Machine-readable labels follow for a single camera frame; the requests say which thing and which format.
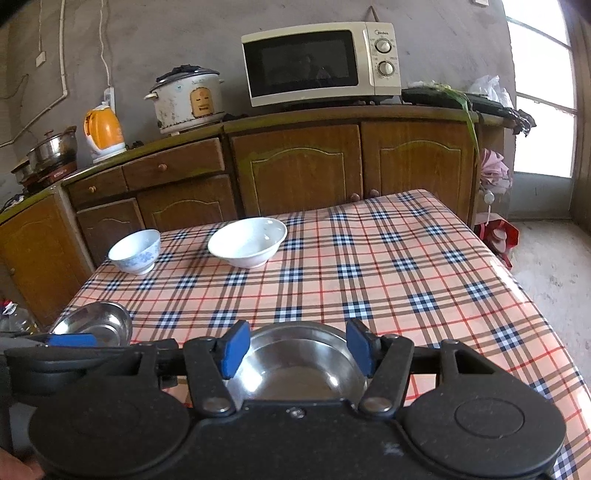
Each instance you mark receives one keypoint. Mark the wooden double-door cabinet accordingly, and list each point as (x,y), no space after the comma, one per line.
(295,166)

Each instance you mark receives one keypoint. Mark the pink plastic bags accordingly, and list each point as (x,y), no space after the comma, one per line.
(494,168)

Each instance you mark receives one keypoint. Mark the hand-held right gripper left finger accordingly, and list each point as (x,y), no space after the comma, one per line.
(235,346)

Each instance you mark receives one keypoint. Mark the black flat tray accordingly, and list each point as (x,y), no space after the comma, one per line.
(434,98)

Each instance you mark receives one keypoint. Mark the green onion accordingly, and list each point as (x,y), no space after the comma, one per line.
(461,99)

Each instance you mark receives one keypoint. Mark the large steel plate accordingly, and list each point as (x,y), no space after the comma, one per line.
(111,314)

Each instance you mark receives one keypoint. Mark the red bag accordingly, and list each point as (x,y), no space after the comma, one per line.
(505,235)

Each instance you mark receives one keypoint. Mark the wide wooden drawer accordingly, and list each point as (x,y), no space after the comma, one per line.
(194,161)

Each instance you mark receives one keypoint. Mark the glass window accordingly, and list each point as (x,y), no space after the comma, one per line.
(540,60)

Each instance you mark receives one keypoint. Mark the steel bowl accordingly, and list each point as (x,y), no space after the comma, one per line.
(295,369)

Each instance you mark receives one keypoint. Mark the white bowl blue pattern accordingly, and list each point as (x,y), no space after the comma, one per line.
(134,249)

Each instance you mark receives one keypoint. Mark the orange electric kettle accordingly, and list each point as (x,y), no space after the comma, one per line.
(106,129)

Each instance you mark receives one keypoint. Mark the steel pot with lid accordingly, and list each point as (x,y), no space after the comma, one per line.
(53,150)

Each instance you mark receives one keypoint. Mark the wooden cabinet with drawers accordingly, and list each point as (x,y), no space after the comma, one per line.
(184,203)

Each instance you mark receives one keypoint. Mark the plaid tablecloth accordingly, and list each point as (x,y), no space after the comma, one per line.
(392,277)

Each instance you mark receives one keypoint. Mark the wooden single-door cabinet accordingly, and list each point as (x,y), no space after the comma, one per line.
(41,258)

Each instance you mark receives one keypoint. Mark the white power strip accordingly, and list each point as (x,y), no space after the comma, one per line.
(109,99)

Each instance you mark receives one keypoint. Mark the person's left hand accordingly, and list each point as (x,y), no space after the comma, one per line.
(18,468)

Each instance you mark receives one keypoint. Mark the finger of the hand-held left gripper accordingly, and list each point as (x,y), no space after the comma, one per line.
(74,340)

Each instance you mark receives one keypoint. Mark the small wooden drawer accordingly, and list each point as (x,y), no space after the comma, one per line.
(106,184)

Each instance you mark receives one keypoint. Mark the white microwave oven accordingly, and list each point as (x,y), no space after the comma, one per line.
(300,64)

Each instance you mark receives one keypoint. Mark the small steel pot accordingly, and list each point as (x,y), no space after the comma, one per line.
(21,170)

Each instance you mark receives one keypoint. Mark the white rice cooker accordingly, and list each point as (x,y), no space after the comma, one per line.
(180,106)

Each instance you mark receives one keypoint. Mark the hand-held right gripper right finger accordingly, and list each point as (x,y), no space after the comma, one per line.
(360,344)

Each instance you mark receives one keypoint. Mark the white bowl green print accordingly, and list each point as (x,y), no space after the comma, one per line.
(249,240)

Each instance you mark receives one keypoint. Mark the induction cooker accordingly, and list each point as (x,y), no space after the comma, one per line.
(51,175)

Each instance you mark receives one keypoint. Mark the white plastic bag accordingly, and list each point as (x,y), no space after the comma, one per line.
(489,90)

